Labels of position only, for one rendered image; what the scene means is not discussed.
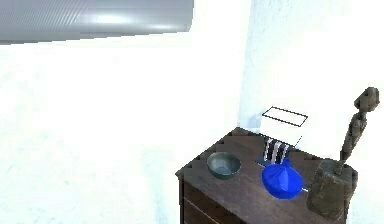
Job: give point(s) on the grey metal bowl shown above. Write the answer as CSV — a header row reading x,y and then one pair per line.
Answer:
x,y
223,165

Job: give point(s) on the dark grey stone statue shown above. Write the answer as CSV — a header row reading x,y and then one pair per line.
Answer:
x,y
333,186

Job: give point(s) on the grey window blind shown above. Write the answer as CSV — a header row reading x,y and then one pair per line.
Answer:
x,y
93,18

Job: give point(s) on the dark brown wooden dresser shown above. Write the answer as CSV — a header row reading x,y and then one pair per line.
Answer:
x,y
240,193

